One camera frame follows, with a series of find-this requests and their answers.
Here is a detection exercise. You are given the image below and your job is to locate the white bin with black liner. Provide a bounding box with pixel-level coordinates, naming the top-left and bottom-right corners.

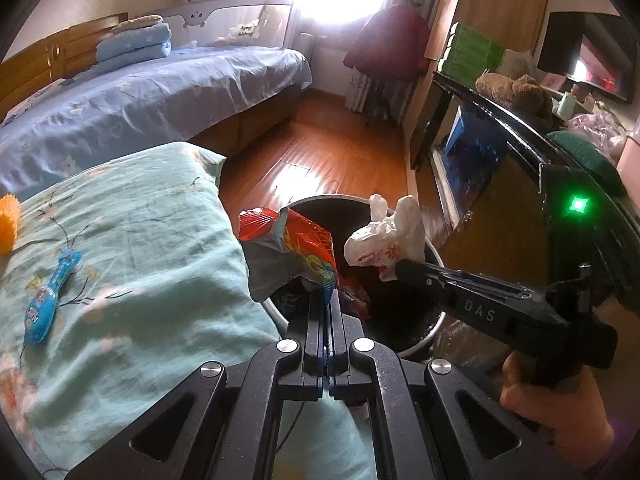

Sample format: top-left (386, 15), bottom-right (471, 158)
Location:
top-left (267, 194), bottom-right (447, 358)

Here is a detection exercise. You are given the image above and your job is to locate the dark green cloth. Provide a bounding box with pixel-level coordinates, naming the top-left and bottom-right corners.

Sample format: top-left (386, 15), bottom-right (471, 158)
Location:
top-left (547, 130), bottom-right (623, 196)

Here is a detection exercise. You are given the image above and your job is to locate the black wooden tv cabinet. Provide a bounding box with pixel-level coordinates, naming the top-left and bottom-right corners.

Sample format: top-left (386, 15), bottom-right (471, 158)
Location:
top-left (410, 70), bottom-right (640, 281)

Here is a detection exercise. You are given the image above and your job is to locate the red wrapper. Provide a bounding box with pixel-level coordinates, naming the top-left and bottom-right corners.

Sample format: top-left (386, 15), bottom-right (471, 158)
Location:
top-left (340, 282), bottom-right (373, 321)

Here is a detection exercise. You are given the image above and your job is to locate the folded blue quilt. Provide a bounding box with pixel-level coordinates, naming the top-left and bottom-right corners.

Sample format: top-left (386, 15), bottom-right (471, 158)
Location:
top-left (95, 14), bottom-right (173, 66)

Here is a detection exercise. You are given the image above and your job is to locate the person's right forearm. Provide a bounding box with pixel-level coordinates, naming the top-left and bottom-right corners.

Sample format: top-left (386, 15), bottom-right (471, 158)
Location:
top-left (582, 427), bottom-right (638, 480)

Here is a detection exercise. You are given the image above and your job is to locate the orange spiky ball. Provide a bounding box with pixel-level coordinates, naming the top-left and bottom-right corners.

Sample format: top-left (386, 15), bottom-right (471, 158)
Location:
top-left (0, 195), bottom-right (22, 255)

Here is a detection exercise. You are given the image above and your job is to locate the pink plastic bag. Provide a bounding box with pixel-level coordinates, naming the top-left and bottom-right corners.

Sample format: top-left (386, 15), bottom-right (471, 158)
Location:
top-left (565, 110), bottom-right (628, 158)

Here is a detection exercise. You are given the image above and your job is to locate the white radiator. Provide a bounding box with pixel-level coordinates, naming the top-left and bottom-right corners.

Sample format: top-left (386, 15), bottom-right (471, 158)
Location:
top-left (299, 31), bottom-right (321, 92)

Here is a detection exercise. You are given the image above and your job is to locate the dark red coat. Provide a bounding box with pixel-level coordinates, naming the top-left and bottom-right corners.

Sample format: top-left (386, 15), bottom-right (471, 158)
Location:
top-left (342, 2), bottom-right (431, 83)

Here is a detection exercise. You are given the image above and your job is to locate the wooden headboard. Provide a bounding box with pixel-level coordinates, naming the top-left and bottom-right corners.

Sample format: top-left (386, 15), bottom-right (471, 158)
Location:
top-left (0, 12), bottom-right (130, 123)

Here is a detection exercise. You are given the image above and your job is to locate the orange-red snack bag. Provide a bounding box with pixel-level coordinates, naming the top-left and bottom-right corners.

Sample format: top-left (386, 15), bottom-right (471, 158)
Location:
top-left (237, 206), bottom-right (341, 306)

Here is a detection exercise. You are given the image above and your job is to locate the black television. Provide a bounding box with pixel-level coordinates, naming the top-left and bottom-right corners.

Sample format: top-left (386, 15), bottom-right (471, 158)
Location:
top-left (537, 10), bottom-right (636, 106)

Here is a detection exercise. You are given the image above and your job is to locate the person's right hand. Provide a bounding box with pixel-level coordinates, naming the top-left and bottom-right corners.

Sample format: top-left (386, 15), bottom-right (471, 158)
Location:
top-left (500, 350), bottom-right (616, 446)

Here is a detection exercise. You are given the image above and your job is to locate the grey bed guard rail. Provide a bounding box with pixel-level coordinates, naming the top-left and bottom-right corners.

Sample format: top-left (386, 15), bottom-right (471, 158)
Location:
top-left (137, 0), bottom-right (298, 51)

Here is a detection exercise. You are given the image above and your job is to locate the green floral quilt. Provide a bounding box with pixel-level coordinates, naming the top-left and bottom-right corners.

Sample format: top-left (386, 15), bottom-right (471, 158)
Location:
top-left (0, 141), bottom-right (376, 480)

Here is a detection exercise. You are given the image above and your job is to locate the brown teddy bear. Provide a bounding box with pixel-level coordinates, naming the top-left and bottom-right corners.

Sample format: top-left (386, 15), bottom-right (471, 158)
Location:
top-left (475, 72), bottom-right (556, 121)

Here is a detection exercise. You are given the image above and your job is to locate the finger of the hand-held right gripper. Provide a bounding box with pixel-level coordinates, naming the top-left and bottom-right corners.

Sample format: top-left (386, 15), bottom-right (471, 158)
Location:
top-left (395, 259), bottom-right (532, 307)

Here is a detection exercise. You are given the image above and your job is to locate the thin black cable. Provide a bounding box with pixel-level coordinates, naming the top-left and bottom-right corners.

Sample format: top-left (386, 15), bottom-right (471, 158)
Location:
top-left (287, 402), bottom-right (306, 443)

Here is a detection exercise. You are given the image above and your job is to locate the blue toy toothbrush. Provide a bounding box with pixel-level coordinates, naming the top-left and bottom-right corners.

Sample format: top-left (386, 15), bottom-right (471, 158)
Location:
top-left (24, 247), bottom-right (83, 346)

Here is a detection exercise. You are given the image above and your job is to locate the dark coat rack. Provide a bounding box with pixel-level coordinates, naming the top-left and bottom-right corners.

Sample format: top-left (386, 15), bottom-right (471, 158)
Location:
top-left (357, 0), bottom-right (433, 126)

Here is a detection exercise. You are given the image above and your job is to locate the white plastic bag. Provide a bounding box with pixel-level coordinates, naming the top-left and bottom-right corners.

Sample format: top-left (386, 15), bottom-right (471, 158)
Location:
top-left (344, 194), bottom-right (426, 282)

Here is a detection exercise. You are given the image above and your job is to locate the stack of green boxes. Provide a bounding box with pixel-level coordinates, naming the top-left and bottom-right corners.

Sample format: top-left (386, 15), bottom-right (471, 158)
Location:
top-left (439, 22), bottom-right (505, 81)

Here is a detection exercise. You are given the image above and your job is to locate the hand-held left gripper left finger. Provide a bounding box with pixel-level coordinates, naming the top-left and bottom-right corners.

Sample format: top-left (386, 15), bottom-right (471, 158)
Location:
top-left (65, 290), bottom-right (329, 480)

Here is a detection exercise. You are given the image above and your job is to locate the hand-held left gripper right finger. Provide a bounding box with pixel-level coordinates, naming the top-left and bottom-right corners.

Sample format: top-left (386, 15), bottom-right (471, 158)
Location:
top-left (329, 292), bottom-right (586, 480)

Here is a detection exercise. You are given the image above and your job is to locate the bed with blue sheet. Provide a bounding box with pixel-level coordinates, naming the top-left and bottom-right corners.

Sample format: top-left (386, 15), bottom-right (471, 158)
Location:
top-left (0, 46), bottom-right (313, 201)

